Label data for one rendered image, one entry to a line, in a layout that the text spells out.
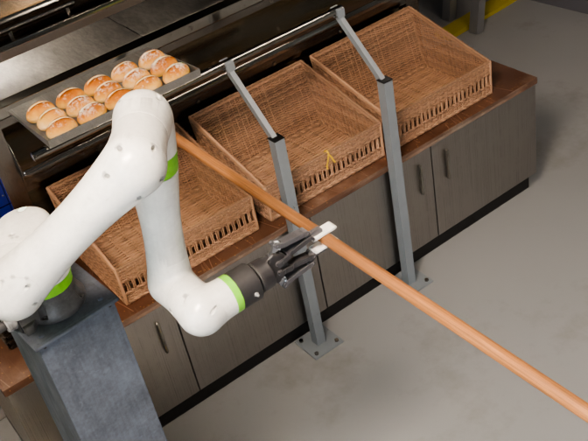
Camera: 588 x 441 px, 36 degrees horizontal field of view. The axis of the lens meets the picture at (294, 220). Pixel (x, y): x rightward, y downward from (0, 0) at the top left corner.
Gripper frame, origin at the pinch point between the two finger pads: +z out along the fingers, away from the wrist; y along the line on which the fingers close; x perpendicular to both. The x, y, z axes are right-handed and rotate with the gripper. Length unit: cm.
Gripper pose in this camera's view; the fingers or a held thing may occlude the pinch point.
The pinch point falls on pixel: (323, 237)
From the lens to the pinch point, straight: 215.3
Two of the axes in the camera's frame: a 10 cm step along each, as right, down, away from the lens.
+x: 6.0, 4.0, -7.0
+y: 1.6, 7.9, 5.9
